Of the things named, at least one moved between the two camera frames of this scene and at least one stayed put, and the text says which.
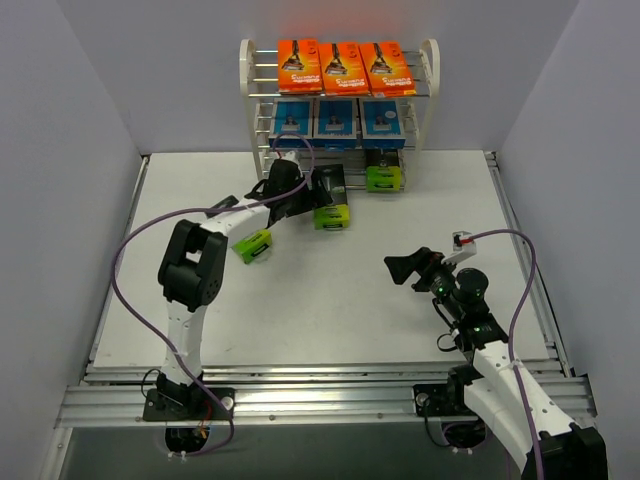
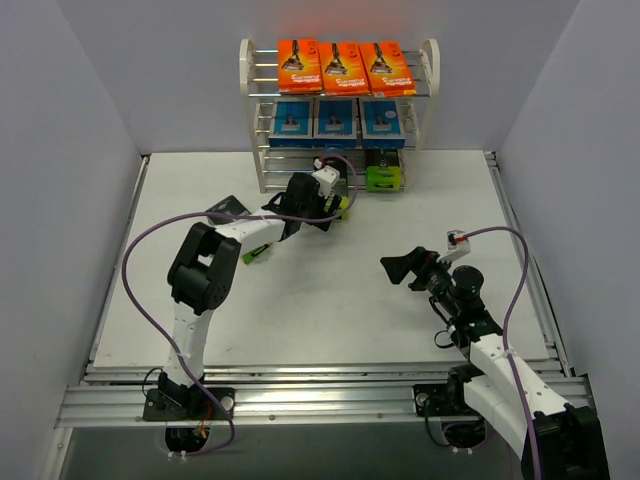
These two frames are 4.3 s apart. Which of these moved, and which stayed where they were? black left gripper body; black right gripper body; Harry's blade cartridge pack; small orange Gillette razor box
Moved: black left gripper body
Stayed: Harry's blade cartridge pack; black right gripper body; small orange Gillette razor box
